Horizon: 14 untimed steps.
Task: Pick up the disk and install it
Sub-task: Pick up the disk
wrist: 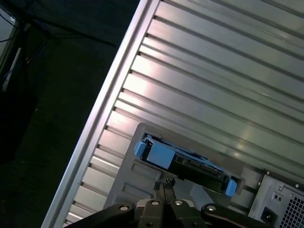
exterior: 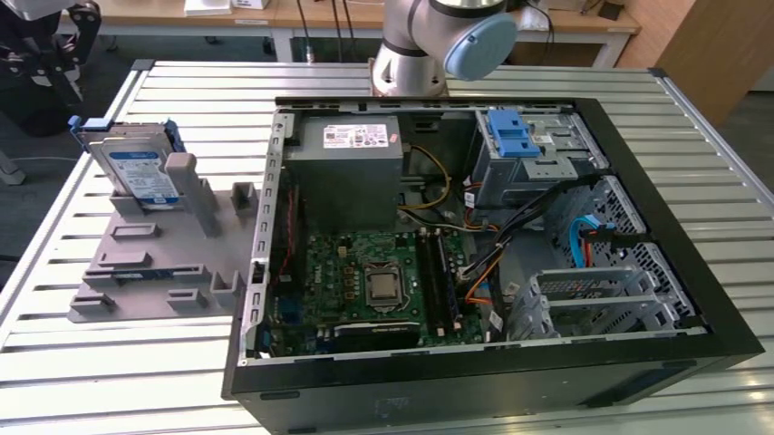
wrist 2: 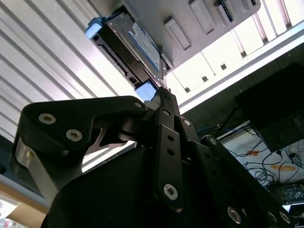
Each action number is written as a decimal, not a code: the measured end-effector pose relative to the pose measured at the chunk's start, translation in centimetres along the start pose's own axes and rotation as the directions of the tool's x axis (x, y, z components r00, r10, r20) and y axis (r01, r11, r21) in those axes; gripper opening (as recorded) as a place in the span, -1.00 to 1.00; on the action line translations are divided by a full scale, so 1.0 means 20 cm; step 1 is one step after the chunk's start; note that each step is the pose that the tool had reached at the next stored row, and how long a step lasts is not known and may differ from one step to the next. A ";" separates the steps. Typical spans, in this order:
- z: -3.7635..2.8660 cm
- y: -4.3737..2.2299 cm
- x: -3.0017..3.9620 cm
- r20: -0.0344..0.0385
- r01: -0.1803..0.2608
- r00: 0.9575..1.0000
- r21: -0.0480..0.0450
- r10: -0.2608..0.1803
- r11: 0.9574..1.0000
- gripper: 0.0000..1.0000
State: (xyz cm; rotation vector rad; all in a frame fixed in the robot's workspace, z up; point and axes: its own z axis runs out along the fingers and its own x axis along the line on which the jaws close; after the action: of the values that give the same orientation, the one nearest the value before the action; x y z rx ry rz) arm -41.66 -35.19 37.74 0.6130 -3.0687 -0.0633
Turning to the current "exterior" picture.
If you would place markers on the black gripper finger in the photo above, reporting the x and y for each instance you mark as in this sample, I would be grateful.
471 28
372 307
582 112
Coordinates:
83 31

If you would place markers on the hard disk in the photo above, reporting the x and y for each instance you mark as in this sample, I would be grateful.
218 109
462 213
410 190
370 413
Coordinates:
142 176

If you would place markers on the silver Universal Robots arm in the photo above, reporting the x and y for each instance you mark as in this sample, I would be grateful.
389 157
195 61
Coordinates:
411 68

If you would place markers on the metal disk bay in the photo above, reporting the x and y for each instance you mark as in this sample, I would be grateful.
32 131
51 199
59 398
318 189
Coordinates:
593 308

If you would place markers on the wooden desk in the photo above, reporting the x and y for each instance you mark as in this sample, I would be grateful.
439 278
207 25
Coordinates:
569 22
151 18

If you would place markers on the black bin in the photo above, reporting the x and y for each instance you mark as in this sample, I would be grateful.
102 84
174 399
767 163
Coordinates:
36 118

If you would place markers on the white box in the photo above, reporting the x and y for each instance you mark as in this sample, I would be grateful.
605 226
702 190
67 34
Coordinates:
208 6
251 3

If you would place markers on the grey parts rack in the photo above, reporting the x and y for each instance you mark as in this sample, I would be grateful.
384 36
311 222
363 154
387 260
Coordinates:
170 235

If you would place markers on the grey power supply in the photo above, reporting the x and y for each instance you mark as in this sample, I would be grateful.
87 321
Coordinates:
344 190

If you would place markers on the green motherboard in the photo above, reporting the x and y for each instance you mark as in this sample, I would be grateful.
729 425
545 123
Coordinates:
339 263

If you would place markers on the blue drive latch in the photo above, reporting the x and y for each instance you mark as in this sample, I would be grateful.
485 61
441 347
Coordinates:
511 136

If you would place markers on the silver CPU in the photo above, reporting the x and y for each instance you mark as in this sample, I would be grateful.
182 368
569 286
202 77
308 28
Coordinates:
383 289

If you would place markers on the CPU socket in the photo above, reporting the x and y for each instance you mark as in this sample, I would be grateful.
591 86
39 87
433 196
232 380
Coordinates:
403 290

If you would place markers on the dark blue RAM stick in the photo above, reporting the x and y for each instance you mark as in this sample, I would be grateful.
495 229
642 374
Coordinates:
450 281

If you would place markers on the black graphics card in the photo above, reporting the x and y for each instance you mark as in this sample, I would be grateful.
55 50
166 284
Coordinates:
375 337

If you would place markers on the metal drive cage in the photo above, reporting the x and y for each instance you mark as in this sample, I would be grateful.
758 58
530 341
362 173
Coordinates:
545 181

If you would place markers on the black PC case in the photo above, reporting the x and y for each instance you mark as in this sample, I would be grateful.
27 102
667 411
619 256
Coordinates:
423 389

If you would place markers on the wooden cabinet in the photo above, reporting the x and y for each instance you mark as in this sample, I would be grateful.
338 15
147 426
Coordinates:
713 45

